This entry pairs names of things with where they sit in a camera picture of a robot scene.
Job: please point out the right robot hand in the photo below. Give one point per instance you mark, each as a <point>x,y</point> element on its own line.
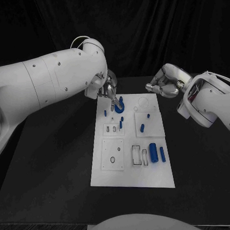
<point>169,81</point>

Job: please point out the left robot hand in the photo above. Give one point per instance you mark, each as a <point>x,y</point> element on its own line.
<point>110,89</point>

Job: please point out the blue gear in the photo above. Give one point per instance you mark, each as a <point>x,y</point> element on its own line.
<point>119,109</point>

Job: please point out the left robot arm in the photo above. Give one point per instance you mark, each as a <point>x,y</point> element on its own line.
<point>50,76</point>

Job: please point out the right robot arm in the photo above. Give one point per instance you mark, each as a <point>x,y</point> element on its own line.
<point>204,102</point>

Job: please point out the white task board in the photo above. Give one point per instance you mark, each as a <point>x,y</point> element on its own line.
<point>131,144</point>

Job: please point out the thin blue peg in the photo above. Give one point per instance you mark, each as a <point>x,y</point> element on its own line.
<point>120,124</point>

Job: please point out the short blue cylinder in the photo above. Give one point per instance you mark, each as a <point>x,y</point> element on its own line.
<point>142,128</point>

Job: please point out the large blue cylinder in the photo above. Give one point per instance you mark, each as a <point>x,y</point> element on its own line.
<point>153,152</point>

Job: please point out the long thin blue cylinder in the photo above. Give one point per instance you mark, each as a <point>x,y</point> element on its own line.
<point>162,154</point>

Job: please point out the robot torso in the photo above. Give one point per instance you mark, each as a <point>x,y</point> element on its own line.
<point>143,224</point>

